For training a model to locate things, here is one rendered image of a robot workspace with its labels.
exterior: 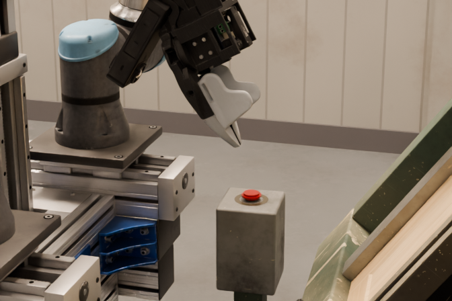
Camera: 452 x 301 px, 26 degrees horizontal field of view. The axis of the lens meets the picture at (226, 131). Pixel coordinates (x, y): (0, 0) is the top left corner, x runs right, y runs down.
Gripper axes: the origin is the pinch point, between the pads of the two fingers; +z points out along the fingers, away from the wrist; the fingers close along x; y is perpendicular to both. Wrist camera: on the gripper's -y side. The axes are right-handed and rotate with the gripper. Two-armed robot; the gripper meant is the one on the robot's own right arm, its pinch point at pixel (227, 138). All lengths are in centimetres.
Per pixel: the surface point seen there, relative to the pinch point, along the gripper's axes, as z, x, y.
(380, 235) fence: 35, 52, -5
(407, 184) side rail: 35, 76, -3
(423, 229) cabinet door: 33, 42, 5
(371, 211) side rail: 38, 76, -12
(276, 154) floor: 81, 357, -129
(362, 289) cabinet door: 39, 42, -9
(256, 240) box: 33, 69, -33
